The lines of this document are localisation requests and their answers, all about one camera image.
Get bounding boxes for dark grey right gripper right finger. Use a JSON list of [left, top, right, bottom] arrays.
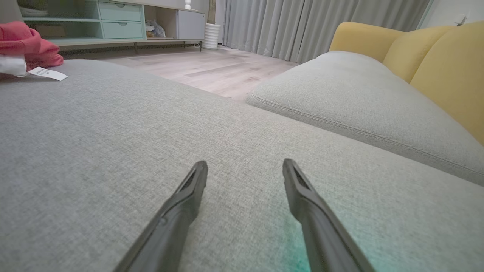
[[282, 158, 375, 272]]

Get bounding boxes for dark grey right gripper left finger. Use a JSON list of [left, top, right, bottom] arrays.
[[113, 161, 208, 272]]

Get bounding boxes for red and white jersey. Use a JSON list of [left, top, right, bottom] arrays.
[[0, 21, 68, 82]]

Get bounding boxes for large grey sofa seat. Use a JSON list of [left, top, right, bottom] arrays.
[[0, 59, 484, 272]]

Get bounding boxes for grey sofa seat cushion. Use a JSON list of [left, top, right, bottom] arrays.
[[246, 50, 484, 186]]

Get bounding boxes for white ribbed planter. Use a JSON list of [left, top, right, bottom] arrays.
[[202, 23, 221, 50]]

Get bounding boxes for yellow sofa armrest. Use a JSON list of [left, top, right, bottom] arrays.
[[329, 22, 405, 63]]

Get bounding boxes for plastic bag in cabinet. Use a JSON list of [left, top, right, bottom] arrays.
[[146, 20, 166, 38]]

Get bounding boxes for grey pleated curtain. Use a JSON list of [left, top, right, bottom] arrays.
[[221, 0, 431, 64]]

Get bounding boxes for grey cabinet door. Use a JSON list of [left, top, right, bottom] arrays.
[[177, 10, 206, 40]]

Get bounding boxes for mint cabinet drawer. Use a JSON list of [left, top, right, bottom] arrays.
[[98, 2, 142, 22], [102, 22, 144, 39]]

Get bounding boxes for large yellow sofa back cushion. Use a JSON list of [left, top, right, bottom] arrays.
[[410, 22, 484, 146]]

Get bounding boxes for mint and wood TV cabinet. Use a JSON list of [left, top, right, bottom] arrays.
[[17, 0, 206, 53]]

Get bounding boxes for brown box on shelf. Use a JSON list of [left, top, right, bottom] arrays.
[[35, 25, 67, 38]]

